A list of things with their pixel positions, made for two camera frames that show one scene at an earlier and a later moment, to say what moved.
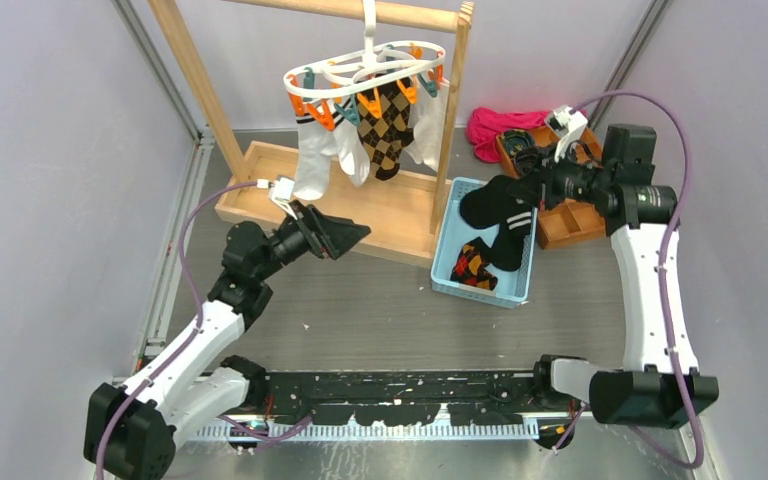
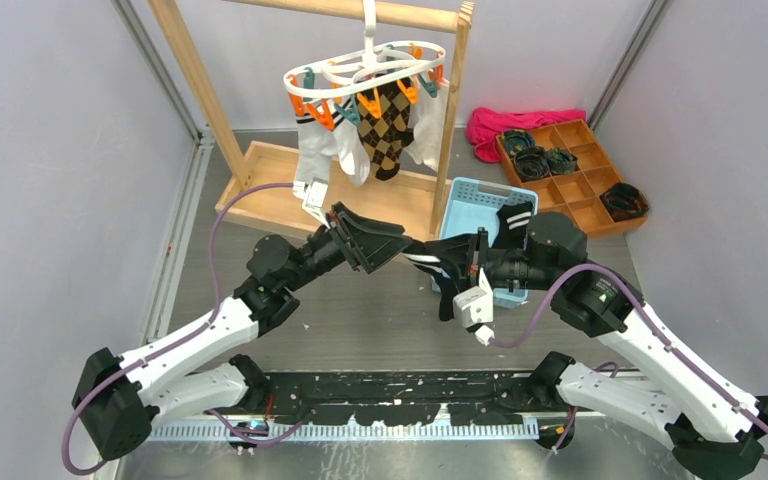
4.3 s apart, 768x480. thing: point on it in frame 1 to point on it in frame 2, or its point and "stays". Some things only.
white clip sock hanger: x=346 y=84 stays
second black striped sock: x=508 y=240 stays
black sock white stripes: x=494 y=206 to x=445 y=269
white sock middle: x=353 y=156 stays
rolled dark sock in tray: x=518 y=139 stays
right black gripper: x=539 y=189 to x=470 y=249
